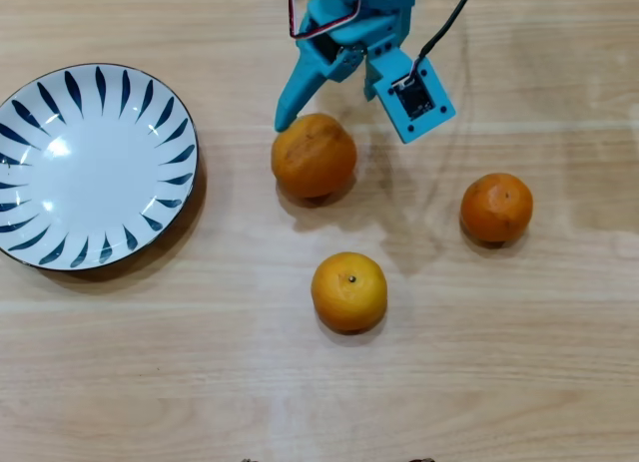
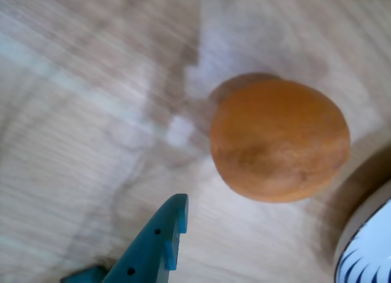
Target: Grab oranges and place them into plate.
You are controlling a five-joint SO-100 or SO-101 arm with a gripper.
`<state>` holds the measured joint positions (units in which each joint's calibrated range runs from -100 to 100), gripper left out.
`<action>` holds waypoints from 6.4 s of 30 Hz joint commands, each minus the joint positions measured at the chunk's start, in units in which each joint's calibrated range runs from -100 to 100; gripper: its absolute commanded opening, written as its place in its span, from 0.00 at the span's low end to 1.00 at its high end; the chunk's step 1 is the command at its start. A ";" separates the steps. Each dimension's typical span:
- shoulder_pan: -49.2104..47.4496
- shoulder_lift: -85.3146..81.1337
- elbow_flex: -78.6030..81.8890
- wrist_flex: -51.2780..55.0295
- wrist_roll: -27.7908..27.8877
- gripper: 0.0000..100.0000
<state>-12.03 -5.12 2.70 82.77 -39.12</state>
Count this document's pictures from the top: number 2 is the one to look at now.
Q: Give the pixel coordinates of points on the large round orange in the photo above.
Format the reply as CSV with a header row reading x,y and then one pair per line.
x,y
275,142

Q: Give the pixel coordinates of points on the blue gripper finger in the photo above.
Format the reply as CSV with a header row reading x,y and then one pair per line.
x,y
152,243

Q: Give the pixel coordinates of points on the white plate with blue strokes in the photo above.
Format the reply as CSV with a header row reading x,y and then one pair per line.
x,y
372,249

